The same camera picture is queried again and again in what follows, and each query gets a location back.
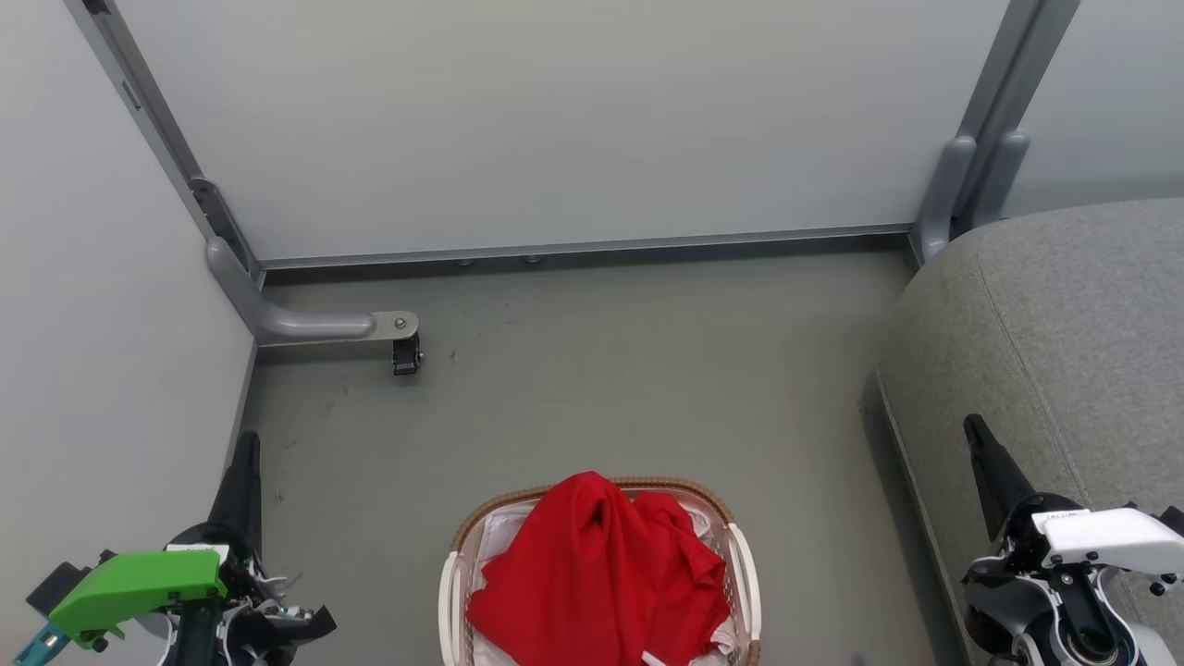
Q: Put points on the white basket liner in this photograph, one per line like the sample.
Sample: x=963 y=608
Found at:
x=499 y=536

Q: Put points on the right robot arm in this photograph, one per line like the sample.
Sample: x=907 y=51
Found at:
x=1073 y=629

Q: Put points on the grey double partition post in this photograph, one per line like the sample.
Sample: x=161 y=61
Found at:
x=1013 y=83

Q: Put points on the red cloth garment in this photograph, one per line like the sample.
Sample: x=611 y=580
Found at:
x=592 y=573

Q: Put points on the teal left camera connector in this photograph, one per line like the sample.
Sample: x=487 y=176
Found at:
x=37 y=644

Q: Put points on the grey rounded partition foot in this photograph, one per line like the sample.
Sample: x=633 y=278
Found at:
x=1004 y=176
x=948 y=194

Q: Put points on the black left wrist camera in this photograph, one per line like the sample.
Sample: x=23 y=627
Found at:
x=60 y=585

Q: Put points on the grey partition corner post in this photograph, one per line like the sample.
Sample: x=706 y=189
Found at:
x=139 y=88

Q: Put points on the white wicker-rimmed laundry basket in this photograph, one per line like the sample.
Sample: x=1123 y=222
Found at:
x=448 y=601

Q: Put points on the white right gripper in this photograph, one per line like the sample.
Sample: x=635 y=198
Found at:
x=1110 y=536

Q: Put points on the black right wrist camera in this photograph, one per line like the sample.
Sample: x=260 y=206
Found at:
x=1177 y=520

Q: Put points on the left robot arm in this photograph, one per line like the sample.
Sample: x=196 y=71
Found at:
x=199 y=638

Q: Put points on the black caster wheel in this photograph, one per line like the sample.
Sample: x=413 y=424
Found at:
x=406 y=356

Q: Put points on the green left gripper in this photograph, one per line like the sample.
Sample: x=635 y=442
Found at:
x=139 y=585

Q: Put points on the grey partition foot with plate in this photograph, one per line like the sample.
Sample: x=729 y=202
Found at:
x=305 y=325

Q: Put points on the grey partition bottom rail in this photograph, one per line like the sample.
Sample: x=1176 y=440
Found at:
x=573 y=248

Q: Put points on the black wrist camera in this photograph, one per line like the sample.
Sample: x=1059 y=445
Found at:
x=1177 y=520
x=60 y=585

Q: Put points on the dark grey hinge bracket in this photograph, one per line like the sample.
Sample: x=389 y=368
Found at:
x=217 y=217

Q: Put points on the grey fabric sofa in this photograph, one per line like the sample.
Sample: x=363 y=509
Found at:
x=1064 y=324

